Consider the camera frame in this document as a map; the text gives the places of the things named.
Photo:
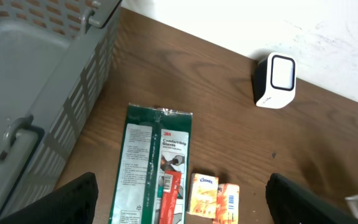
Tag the orange tissue pack cheeks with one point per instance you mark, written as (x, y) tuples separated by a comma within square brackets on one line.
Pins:
[(227, 208)]

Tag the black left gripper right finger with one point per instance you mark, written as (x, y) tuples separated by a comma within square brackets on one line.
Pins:
[(290, 203)]

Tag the orange tissue pack enjoy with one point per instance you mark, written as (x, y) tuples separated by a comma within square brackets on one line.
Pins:
[(203, 196)]

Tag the white barcode scanner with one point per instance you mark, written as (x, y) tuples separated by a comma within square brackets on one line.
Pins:
[(274, 81)]

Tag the green white gloves package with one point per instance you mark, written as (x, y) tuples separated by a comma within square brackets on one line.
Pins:
[(155, 140)]

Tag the dark mesh basket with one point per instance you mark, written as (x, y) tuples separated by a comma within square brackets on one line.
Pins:
[(54, 59)]

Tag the red snack bar wrapper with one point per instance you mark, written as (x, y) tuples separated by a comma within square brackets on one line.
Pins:
[(171, 185)]

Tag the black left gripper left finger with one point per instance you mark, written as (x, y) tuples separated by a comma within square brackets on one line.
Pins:
[(73, 203)]

